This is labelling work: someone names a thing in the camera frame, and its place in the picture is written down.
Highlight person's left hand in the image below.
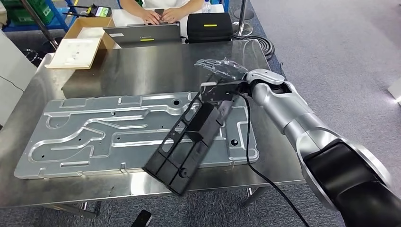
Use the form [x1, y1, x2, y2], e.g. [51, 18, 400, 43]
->
[161, 7, 185, 23]

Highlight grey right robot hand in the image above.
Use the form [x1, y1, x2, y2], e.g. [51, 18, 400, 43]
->
[194, 57, 250, 83]

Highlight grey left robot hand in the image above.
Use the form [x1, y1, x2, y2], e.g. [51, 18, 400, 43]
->
[131, 210, 153, 227]

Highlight person's right hand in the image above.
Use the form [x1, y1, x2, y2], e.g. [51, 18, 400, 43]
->
[140, 9, 162, 26]

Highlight black plastic mounting plate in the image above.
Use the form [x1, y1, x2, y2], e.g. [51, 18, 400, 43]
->
[142, 92, 236, 197]

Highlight steel workbench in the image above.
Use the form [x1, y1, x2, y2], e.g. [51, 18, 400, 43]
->
[0, 39, 306, 219]

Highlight blue metal shelf rack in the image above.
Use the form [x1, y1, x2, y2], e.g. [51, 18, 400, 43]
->
[0, 0, 79, 33]

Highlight person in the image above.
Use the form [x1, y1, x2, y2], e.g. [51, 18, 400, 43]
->
[119, 0, 206, 26]

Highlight grey laptop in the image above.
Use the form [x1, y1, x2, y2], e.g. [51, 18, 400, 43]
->
[103, 21, 183, 49]

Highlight white desk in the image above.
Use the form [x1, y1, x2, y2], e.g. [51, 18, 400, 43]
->
[111, 3, 226, 43]

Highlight black carrying case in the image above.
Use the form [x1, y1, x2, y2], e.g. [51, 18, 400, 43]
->
[186, 12, 234, 44]

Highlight handheld screen device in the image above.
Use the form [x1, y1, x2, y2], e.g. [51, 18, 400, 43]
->
[62, 3, 113, 18]

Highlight brown cardboard box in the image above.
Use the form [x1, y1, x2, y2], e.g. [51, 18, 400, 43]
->
[63, 16, 117, 51]

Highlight stamped aluminium panel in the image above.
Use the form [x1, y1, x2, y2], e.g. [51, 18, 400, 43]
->
[13, 91, 260, 180]

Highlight green plastic crate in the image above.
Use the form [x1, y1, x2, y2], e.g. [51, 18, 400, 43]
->
[0, 0, 54, 26]

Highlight white cabinet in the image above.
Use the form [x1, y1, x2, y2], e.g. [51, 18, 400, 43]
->
[0, 29, 38, 127]

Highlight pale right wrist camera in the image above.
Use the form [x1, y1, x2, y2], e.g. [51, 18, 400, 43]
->
[200, 79, 249, 104]

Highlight black coiled hose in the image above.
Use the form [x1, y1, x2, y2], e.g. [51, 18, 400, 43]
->
[232, 34, 276, 61]

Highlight chrome stanchion post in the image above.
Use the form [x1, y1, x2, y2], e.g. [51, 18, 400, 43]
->
[232, 0, 255, 39]

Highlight black camera cable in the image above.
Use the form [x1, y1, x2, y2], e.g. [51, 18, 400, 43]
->
[238, 92, 311, 227]

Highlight black stanchion post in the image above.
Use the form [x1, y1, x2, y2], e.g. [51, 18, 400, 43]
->
[18, 0, 60, 51]

